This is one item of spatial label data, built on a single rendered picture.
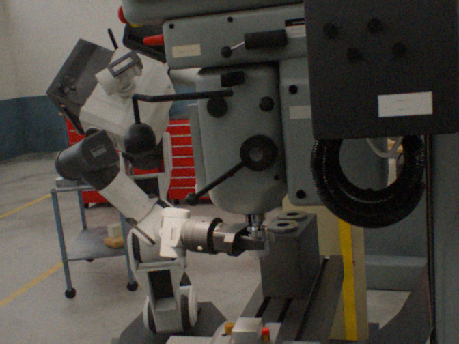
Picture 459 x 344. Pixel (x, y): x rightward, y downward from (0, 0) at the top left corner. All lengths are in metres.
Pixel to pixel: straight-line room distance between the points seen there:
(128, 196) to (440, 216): 0.89
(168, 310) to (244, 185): 1.10
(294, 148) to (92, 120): 0.71
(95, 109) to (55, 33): 10.60
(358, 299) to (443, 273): 2.14
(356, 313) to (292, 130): 2.25
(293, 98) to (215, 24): 0.21
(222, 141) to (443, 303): 0.52
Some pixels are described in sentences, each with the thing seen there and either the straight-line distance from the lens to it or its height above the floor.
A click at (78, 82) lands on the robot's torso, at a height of 1.62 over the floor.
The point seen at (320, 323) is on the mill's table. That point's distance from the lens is 1.50.
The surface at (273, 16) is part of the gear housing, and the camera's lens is 1.08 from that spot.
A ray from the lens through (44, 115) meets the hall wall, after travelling 12.52.
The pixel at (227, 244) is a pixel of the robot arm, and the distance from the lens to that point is 1.26.
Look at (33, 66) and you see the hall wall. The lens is 12.55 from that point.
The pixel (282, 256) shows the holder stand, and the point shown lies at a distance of 1.59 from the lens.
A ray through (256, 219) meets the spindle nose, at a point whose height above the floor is 1.29.
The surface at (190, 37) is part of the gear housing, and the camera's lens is 1.13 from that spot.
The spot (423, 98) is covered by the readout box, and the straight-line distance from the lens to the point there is 0.81.
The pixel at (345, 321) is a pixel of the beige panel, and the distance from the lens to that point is 3.28.
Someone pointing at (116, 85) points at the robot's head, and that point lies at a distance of 1.53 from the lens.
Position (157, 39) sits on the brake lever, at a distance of 1.38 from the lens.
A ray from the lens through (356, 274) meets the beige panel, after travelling 3.16.
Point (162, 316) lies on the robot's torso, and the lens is 2.20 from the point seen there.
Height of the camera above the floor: 1.65
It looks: 12 degrees down
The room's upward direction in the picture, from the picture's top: 6 degrees counter-clockwise
